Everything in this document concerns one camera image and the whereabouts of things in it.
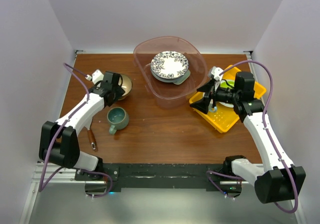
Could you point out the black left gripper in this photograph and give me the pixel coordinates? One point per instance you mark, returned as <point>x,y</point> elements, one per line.
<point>119,92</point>

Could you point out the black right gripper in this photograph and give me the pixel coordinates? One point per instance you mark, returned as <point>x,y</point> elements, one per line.
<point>202,104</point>

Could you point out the beige ceramic bowl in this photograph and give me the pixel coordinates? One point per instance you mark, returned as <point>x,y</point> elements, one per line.
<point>126,86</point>

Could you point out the pale green divided dish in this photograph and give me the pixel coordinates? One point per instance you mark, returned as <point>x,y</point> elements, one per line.
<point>183,78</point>

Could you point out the green rimmed lettered plate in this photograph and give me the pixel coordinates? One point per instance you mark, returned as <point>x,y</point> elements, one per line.
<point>167,75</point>

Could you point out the blue patterned bottom plate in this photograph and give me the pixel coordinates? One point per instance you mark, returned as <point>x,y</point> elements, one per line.
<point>170,60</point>

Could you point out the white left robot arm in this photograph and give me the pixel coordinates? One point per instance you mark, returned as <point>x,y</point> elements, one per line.
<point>59,140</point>

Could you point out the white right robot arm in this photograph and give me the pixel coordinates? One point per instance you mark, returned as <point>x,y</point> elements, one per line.
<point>279,180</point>

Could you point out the clear pink plastic bin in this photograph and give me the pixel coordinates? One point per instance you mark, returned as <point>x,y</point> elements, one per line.
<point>169,95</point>

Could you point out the light blue white mug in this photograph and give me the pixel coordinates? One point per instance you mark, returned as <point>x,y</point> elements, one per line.
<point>213,109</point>

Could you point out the lime green plate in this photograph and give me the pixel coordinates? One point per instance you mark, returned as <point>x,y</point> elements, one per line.
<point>227,84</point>

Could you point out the white rimmed plate under green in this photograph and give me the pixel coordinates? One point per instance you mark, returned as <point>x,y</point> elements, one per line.
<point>228,105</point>

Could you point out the yellow plastic tray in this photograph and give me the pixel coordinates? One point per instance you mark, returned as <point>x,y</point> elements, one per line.
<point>225,118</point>

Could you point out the teal ceramic mug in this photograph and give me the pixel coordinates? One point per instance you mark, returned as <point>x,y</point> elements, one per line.
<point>118,119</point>

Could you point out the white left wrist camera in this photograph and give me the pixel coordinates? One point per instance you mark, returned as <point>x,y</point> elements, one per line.
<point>95,77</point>

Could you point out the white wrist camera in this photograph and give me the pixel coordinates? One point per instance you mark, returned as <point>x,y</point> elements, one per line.
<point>95,77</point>
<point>215,74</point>

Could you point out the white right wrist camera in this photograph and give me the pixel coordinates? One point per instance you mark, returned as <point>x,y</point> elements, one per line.
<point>215,74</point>

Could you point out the spatula with wooden handle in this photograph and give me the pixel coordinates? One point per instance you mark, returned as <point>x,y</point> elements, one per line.
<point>91,136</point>

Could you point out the black mounting base plate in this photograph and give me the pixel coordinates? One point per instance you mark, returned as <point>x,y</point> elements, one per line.
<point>160,176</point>

